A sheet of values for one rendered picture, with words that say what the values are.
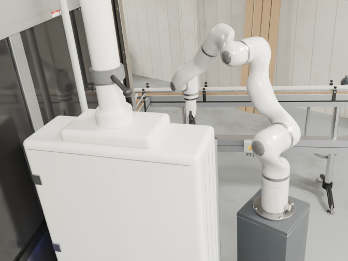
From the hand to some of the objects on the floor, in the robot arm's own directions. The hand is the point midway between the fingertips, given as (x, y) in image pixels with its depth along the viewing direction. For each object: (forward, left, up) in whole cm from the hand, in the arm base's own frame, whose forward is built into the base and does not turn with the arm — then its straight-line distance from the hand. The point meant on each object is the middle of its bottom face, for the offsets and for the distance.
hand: (192, 122), depth 206 cm
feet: (-39, -124, -110) cm, 170 cm away
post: (+38, +11, -110) cm, 117 cm away
